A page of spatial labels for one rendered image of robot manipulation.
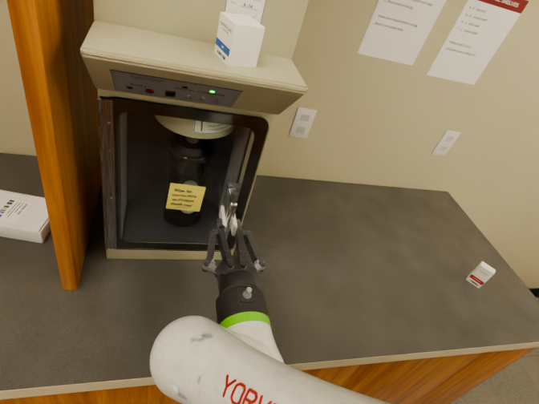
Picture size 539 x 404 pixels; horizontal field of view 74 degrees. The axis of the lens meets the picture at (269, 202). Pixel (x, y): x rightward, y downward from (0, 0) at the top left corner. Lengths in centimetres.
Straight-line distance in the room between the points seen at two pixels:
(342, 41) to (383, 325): 83
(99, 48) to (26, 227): 59
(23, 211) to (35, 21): 60
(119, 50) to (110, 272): 57
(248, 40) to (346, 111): 79
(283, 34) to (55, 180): 46
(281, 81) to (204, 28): 16
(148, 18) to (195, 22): 7
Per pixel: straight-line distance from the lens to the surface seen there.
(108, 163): 76
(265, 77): 57
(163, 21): 64
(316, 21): 115
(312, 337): 95
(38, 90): 62
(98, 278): 96
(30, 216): 106
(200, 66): 55
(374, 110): 136
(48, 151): 67
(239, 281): 67
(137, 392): 99
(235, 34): 56
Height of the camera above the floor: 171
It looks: 39 degrees down
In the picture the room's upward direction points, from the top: 19 degrees clockwise
